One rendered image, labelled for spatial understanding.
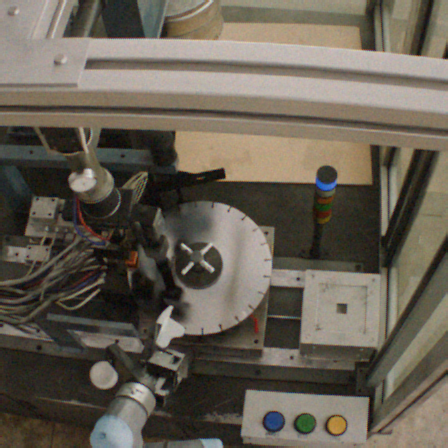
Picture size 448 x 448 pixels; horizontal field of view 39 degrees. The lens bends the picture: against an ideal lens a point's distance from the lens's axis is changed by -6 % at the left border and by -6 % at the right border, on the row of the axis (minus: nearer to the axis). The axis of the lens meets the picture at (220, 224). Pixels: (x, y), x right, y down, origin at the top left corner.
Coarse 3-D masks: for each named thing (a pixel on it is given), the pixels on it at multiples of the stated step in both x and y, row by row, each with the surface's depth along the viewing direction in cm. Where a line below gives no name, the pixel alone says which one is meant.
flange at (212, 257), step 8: (192, 248) 155; (200, 248) 155; (176, 256) 155; (184, 256) 154; (208, 256) 154; (216, 256) 154; (176, 264) 154; (184, 264) 154; (208, 264) 153; (216, 264) 153; (176, 272) 153; (192, 272) 152; (200, 272) 152; (208, 272) 152; (216, 272) 152; (184, 280) 152; (192, 280) 152; (200, 280) 152; (208, 280) 152
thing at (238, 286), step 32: (192, 224) 159; (224, 224) 158; (256, 224) 158; (224, 256) 155; (256, 256) 154; (160, 288) 153; (192, 288) 152; (224, 288) 152; (256, 288) 151; (192, 320) 149; (224, 320) 148
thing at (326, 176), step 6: (318, 168) 139; (324, 168) 139; (330, 168) 139; (318, 174) 139; (324, 174) 139; (330, 174) 139; (336, 174) 139; (318, 180) 139; (324, 180) 138; (330, 180) 138; (318, 186) 141; (324, 186) 139; (330, 186) 139
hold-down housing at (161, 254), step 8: (136, 208) 127; (144, 208) 125; (152, 208) 127; (136, 216) 127; (144, 216) 127; (152, 216) 127; (160, 216) 128; (144, 224) 126; (152, 224) 126; (160, 224) 129; (144, 232) 129; (152, 232) 128; (160, 232) 130; (144, 240) 138; (152, 240) 134; (160, 240) 137; (144, 248) 138; (152, 248) 137; (160, 248) 137; (168, 248) 142; (152, 256) 141; (160, 256) 139
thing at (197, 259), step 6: (180, 246) 151; (204, 246) 151; (186, 252) 151; (192, 252) 150; (198, 252) 150; (204, 252) 151; (192, 258) 149; (198, 258) 149; (192, 264) 150; (198, 264) 150; (204, 264) 149; (186, 270) 149; (210, 270) 148
